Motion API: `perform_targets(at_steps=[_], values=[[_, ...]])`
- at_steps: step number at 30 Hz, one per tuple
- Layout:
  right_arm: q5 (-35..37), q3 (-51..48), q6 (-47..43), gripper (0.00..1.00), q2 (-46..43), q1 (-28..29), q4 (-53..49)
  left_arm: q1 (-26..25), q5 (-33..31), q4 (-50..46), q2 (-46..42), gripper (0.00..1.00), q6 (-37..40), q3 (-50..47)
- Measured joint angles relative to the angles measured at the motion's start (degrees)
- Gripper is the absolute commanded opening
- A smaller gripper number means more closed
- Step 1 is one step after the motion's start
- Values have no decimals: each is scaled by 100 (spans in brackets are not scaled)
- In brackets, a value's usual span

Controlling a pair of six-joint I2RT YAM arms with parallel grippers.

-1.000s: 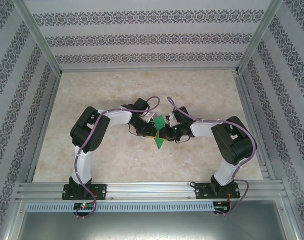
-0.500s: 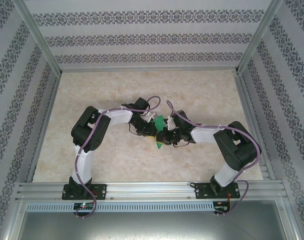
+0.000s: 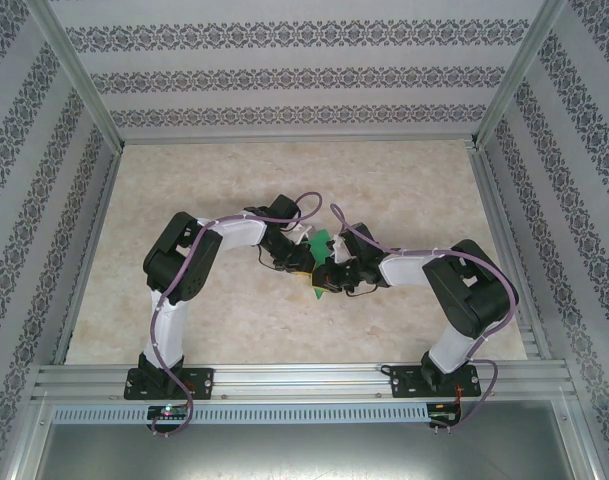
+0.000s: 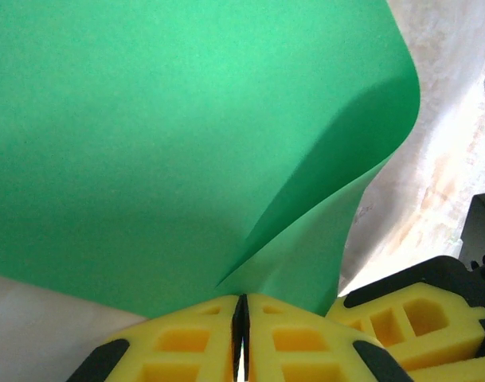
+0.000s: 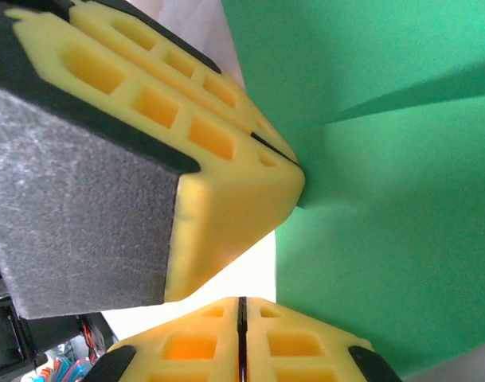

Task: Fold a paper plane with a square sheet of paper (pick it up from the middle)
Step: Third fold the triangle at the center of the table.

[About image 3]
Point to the green square paper sheet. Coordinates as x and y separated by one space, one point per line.
319 247

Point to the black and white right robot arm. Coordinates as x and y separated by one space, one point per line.
469 295

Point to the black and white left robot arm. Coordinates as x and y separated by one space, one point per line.
179 280

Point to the grey sheet metal panel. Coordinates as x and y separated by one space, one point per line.
294 452

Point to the circuit board with green light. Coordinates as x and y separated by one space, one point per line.
168 412

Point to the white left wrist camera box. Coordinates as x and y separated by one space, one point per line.
304 235

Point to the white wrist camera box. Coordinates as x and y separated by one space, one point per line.
304 235
340 250

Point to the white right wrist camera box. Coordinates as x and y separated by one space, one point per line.
340 250

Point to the aluminium mounting rail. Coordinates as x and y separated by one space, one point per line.
294 380

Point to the aluminium back rail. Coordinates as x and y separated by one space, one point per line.
294 140

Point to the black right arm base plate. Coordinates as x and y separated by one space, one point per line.
404 381

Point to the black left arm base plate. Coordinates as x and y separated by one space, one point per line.
204 382

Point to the aluminium side rail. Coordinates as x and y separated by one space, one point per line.
504 225
91 250

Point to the aluminium corner post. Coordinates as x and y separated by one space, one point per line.
514 75
79 70

